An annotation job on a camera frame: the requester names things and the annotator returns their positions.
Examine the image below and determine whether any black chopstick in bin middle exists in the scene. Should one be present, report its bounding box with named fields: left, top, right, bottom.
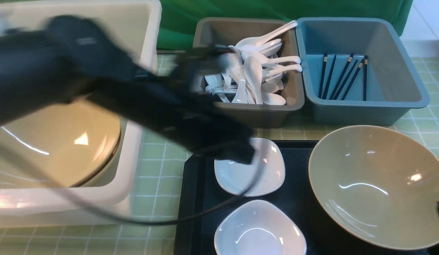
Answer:
left=329, top=53, right=354, bottom=100

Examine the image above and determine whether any white spoon of pile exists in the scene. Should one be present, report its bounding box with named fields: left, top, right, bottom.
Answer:
left=262, top=93, right=286, bottom=106
left=235, top=20, right=298, bottom=51

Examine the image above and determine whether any tan noodle bowl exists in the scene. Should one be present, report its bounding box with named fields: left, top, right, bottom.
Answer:
left=0, top=101, right=122, bottom=189
left=308, top=125, right=439, bottom=250

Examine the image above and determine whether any black chopstick pair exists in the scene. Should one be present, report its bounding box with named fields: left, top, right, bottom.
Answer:
left=333, top=59, right=365, bottom=100

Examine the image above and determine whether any large white plastic tub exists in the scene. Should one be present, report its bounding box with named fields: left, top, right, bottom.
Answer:
left=0, top=0, right=162, bottom=228

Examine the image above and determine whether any white spoon long handle right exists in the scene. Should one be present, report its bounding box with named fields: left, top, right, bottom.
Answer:
left=241, top=51, right=301, bottom=65

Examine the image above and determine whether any black plastic serving tray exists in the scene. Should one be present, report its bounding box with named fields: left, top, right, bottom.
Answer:
left=174, top=140, right=439, bottom=255

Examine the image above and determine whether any white square dish front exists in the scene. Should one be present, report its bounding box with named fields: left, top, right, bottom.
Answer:
left=213, top=200, right=307, bottom=255

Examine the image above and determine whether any black chopstick leftmost in bin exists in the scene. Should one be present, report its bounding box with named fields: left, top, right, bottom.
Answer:
left=318, top=53, right=328, bottom=98

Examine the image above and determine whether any black chopstick in bin rightmost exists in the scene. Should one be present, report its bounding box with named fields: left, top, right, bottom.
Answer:
left=362, top=55, right=368, bottom=101

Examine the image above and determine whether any white spoon top of pile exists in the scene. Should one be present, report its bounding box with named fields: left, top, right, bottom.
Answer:
left=235, top=20, right=298, bottom=51

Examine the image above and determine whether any white ceramic soup spoon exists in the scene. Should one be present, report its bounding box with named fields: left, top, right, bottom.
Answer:
left=244, top=56, right=263, bottom=105

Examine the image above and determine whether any white spoon front of pile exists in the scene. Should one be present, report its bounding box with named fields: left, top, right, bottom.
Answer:
left=262, top=93, right=286, bottom=106

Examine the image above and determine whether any black chopstick in bin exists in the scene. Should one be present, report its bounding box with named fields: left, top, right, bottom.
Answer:
left=329, top=53, right=354, bottom=100
left=362, top=55, right=368, bottom=101
left=318, top=53, right=328, bottom=98

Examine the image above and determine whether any tan noodle bowl in tub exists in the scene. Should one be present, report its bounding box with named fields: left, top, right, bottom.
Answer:
left=0, top=101, right=122, bottom=189

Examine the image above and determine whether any green checkered table mat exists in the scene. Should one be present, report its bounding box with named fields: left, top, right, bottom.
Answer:
left=0, top=57, right=439, bottom=255

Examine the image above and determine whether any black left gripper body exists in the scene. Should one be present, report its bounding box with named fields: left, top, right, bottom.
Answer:
left=159, top=89, right=256, bottom=165

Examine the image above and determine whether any white spoon lower right handle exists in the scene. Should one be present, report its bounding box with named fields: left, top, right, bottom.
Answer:
left=262, top=64, right=303, bottom=84

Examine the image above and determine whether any white square dish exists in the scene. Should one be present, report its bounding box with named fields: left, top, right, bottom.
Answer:
left=214, top=137, right=286, bottom=197
left=213, top=200, right=307, bottom=255

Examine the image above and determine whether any brown plastic spoon bin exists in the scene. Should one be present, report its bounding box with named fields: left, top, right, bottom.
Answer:
left=193, top=17, right=305, bottom=128

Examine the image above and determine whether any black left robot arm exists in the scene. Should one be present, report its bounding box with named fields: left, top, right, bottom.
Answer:
left=0, top=15, right=255, bottom=164

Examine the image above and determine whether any blue plastic chopstick bin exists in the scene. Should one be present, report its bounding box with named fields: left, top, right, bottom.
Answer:
left=296, top=17, right=430, bottom=126

